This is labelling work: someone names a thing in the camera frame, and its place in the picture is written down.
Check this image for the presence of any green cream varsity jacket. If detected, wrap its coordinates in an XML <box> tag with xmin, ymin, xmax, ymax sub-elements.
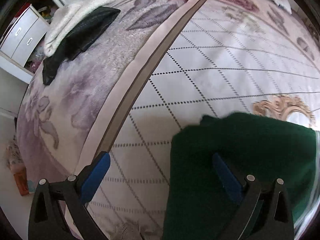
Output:
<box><xmin>163</xmin><ymin>113</ymin><xmax>319</xmax><ymax>239</ymax></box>

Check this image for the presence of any white drawer unit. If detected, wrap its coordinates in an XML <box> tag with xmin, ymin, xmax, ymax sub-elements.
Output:
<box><xmin>1</xmin><ymin>5</ymin><xmax>49</xmax><ymax>83</ymax></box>

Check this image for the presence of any black folded garment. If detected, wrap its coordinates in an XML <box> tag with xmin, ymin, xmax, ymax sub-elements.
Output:
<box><xmin>42</xmin><ymin>7</ymin><xmax>120</xmax><ymax>86</ymax></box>

